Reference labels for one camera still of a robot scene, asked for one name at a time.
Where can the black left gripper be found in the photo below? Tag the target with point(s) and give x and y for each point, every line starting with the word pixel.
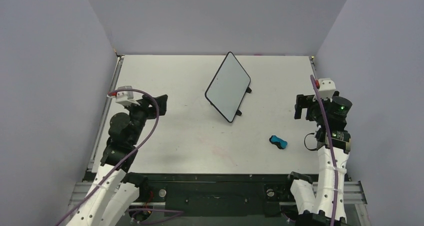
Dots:
pixel 145 103

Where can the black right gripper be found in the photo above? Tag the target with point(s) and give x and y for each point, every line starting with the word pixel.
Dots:
pixel 305 105

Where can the blue whiteboard eraser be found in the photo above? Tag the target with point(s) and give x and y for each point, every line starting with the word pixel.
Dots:
pixel 278 142

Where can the small black-framed whiteboard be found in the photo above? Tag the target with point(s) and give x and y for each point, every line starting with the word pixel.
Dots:
pixel 228 87

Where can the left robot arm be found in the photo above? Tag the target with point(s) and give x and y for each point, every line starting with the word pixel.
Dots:
pixel 114 187

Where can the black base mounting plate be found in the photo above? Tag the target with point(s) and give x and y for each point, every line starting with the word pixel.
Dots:
pixel 207 195

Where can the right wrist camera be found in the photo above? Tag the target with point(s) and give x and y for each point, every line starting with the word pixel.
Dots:
pixel 326 88

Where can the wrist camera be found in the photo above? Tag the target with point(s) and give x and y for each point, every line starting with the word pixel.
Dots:
pixel 326 88
pixel 125 98

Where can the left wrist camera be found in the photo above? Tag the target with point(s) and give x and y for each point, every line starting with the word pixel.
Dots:
pixel 125 98

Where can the aluminium frame rail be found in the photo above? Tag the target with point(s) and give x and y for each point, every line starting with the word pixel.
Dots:
pixel 353 192

